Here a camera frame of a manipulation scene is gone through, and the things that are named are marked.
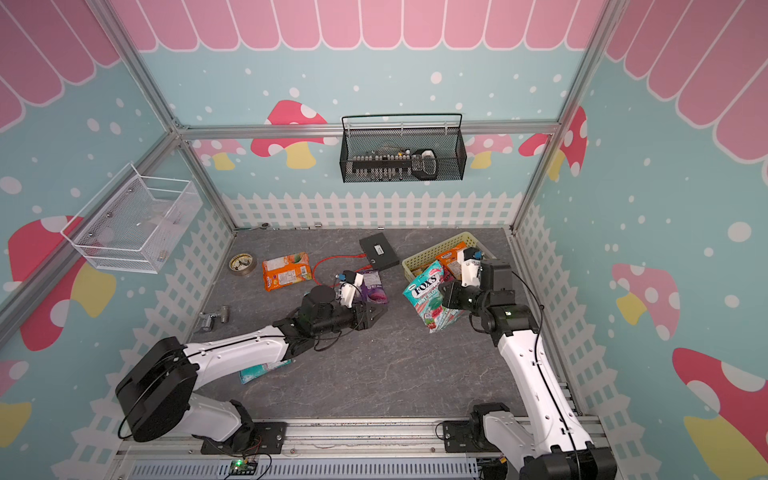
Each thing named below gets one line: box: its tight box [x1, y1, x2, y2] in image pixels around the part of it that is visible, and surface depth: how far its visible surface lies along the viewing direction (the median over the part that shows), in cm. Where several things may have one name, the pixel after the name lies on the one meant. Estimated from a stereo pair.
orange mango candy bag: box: [436, 242, 467, 280], surface depth 108 cm
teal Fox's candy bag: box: [403, 261, 465, 333], surface depth 80 cm
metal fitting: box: [199, 305, 230, 332], surface depth 96 cm
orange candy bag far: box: [262, 252, 313, 292], surface depth 108 cm
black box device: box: [359, 232, 400, 271], surface depth 112 cm
